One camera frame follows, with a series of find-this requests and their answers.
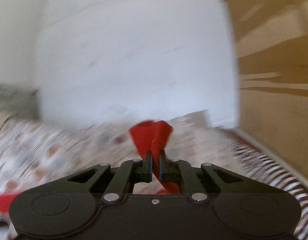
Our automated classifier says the metal bed headboard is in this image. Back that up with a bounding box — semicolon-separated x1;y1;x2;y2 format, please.
0;84;39;120

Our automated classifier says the red long-sleeved dress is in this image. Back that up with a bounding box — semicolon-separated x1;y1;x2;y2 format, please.
0;120;178;213

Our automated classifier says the wooden plywood wardrobe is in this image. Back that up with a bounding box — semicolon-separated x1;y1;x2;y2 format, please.
218;0;308;156

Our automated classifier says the striped black white pink sheet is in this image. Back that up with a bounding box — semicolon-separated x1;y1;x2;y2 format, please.
225;130;308;239

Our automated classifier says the patterned beige quilt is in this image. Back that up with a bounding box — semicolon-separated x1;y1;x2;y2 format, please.
0;108;247;240

